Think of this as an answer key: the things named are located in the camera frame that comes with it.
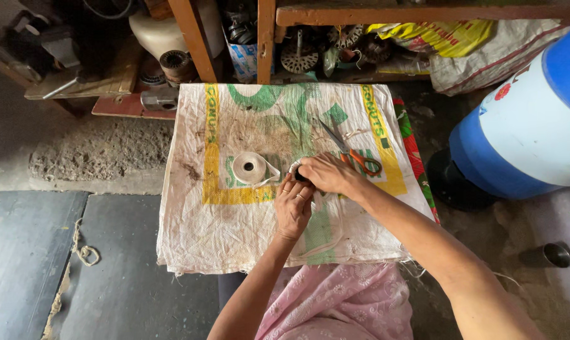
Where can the wooden board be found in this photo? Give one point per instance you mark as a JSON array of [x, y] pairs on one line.
[[100, 82]]

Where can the black metal machine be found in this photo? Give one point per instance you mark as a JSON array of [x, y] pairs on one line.
[[34, 42]]

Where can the person's left fingers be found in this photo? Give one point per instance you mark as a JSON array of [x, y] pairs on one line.
[[288, 186]]

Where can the roll of white cloth tape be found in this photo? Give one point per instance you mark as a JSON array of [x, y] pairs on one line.
[[247, 167]]

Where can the white woven sack with green print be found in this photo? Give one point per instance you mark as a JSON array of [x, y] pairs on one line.
[[247, 226]]

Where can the pink embroidered garment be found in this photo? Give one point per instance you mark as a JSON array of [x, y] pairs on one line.
[[336, 302]]

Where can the steel cup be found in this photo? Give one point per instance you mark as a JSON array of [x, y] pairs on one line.
[[557, 255]]

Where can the round motor stator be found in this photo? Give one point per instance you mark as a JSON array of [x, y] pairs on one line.
[[176, 64]]

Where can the blue and white water container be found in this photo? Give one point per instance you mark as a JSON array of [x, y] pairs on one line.
[[525, 132]]

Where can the person's left hand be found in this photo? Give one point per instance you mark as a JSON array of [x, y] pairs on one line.
[[292, 212]]

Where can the steel hammer head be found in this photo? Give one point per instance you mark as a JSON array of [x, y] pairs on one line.
[[158, 99]]

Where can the person's right hand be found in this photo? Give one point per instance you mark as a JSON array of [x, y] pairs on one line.
[[332, 174]]

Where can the wooden shelf with motor parts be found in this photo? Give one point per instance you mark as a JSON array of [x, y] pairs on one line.
[[351, 42]]

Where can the white plastic jug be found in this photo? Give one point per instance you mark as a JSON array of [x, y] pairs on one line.
[[155, 33]]

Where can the person's right fingers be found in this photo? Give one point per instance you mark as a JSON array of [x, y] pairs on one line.
[[308, 171]]

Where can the red and green patterned cloth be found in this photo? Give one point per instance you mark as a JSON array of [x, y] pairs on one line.
[[410, 141]]

